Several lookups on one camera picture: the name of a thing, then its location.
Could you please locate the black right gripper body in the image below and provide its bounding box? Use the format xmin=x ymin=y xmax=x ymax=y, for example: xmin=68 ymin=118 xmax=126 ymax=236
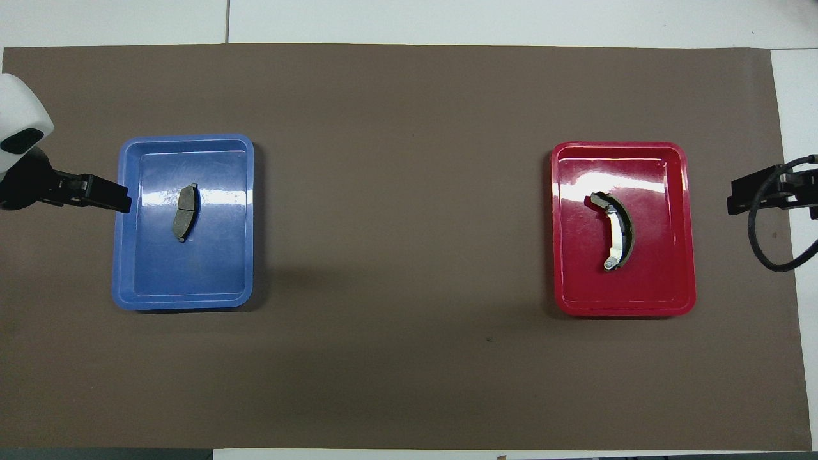
xmin=775 ymin=162 xmax=818 ymax=222

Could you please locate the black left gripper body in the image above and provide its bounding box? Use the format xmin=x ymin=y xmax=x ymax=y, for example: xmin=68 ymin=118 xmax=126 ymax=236
xmin=0 ymin=147 xmax=88 ymax=212

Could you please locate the dark brake pad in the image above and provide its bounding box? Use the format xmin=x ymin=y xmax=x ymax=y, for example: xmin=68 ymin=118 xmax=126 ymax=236
xmin=171 ymin=183 xmax=201 ymax=244

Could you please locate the curved brake shoe white web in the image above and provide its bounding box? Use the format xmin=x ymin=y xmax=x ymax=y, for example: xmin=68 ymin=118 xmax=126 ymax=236
xmin=584 ymin=191 xmax=636 ymax=273

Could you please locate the blue plastic tray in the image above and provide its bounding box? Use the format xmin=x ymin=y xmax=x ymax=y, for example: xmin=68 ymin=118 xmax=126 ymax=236
xmin=111 ymin=133 xmax=256 ymax=312

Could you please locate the red plastic tray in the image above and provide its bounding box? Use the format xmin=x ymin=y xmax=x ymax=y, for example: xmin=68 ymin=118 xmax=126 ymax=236
xmin=550 ymin=141 xmax=697 ymax=318

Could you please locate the brown table mat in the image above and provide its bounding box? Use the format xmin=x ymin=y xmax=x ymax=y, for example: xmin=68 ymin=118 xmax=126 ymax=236
xmin=0 ymin=43 xmax=814 ymax=452

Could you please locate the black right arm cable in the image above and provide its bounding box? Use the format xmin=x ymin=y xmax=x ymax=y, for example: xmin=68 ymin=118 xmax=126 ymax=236
xmin=747 ymin=154 xmax=818 ymax=273

